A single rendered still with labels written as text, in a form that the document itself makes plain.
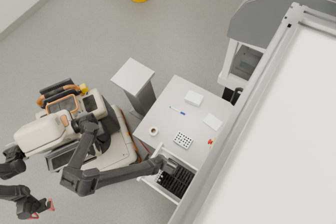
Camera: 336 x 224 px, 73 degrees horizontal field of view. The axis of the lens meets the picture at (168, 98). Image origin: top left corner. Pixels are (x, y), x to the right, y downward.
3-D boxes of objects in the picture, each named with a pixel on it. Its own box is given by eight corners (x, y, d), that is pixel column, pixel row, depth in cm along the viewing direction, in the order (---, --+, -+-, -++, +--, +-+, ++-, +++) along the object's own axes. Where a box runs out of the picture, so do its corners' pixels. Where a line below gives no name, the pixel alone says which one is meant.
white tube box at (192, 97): (184, 101, 184) (184, 98, 179) (189, 92, 187) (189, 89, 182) (198, 107, 181) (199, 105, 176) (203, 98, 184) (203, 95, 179)
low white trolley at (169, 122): (148, 153, 245) (132, 134, 176) (178, 107, 264) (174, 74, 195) (195, 184, 228) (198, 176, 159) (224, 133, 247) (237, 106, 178)
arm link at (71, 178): (57, 172, 88) (53, 192, 91) (93, 179, 90) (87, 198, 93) (86, 120, 129) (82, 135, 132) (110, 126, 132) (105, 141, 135)
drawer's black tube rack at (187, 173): (155, 181, 153) (154, 181, 147) (169, 159, 158) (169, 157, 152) (184, 201, 146) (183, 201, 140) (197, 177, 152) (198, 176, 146)
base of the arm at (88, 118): (92, 111, 137) (73, 119, 136) (92, 118, 130) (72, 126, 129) (99, 123, 141) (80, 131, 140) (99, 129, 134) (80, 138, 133)
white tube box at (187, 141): (173, 141, 171) (172, 139, 168) (179, 132, 174) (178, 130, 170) (187, 150, 167) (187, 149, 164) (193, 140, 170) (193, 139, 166)
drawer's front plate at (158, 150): (139, 181, 155) (136, 179, 145) (162, 145, 164) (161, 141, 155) (141, 182, 155) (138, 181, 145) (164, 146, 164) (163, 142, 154)
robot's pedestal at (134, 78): (129, 112, 267) (108, 80, 198) (144, 92, 276) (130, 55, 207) (149, 125, 258) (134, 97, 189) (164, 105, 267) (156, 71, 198)
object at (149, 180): (142, 180, 154) (140, 179, 149) (163, 148, 162) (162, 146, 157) (194, 216, 142) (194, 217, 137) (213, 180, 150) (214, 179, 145)
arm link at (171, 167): (153, 158, 118) (148, 171, 121) (172, 169, 115) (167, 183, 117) (163, 149, 129) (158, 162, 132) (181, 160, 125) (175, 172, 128)
